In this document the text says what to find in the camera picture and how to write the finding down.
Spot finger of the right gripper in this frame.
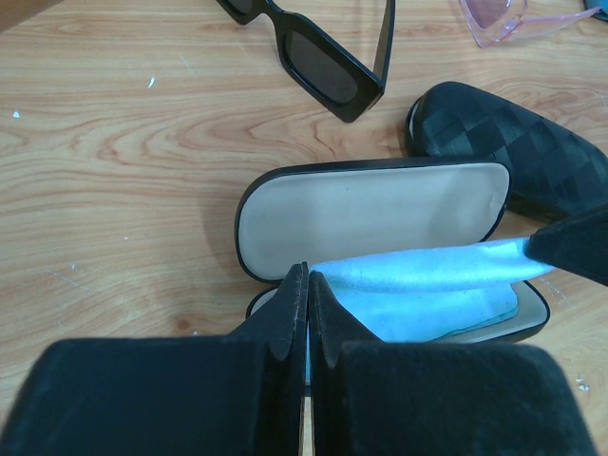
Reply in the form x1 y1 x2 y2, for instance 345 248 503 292
527 206 608 286

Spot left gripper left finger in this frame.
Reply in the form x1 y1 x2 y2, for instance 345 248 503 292
1 264 309 455

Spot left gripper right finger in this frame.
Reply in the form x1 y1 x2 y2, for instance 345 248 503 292
309 273 596 455

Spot light blue cloth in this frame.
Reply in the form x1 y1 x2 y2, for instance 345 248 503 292
303 236 557 386

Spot black sunglasses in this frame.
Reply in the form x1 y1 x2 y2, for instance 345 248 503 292
218 1 396 124

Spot pink clear glasses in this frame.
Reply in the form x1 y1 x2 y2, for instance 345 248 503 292
459 0 607 48

